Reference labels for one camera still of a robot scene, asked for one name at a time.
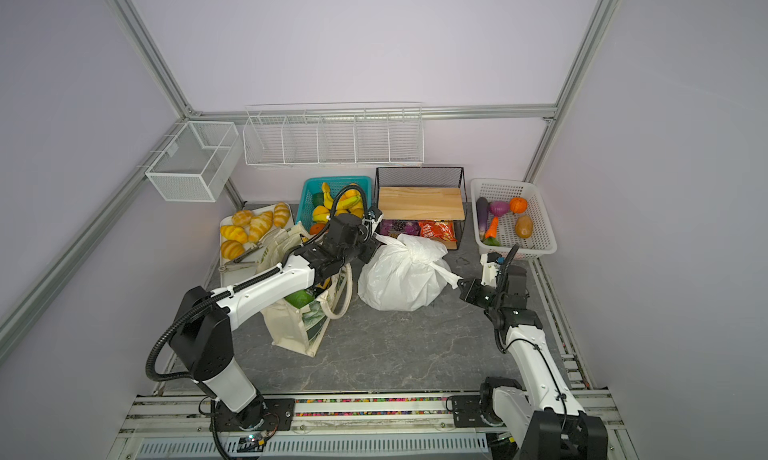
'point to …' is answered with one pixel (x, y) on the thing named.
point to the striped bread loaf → (259, 225)
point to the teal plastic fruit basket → (322, 197)
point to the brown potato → (524, 227)
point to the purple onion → (499, 208)
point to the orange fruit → (350, 193)
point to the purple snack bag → (396, 227)
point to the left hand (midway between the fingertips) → (374, 236)
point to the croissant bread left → (233, 233)
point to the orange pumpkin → (518, 205)
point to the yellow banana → (353, 205)
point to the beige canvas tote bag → (300, 330)
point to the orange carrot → (491, 232)
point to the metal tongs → (238, 262)
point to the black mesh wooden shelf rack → (423, 193)
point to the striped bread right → (281, 214)
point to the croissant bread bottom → (232, 249)
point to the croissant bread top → (242, 217)
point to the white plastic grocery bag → (405, 275)
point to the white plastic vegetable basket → (542, 240)
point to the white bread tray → (235, 275)
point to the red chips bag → (438, 229)
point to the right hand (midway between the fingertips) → (462, 284)
